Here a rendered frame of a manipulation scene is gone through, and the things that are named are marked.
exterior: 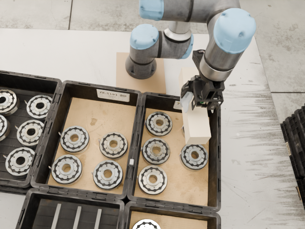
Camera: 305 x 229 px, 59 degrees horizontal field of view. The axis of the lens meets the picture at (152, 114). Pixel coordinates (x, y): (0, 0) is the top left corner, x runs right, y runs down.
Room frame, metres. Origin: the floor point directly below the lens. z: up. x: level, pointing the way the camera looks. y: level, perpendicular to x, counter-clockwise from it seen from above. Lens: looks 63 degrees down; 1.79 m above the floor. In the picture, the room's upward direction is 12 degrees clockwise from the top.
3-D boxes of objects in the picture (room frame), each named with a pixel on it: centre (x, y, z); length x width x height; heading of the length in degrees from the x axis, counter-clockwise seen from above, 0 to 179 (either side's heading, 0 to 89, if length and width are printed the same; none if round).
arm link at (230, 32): (0.41, -0.12, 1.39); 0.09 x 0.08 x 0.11; 12
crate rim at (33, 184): (0.32, 0.19, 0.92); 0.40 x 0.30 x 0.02; 4
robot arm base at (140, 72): (0.79, 0.10, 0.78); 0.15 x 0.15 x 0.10
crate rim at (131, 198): (0.34, -0.11, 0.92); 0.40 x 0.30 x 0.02; 4
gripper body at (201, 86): (0.40, -0.12, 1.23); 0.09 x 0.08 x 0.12; 13
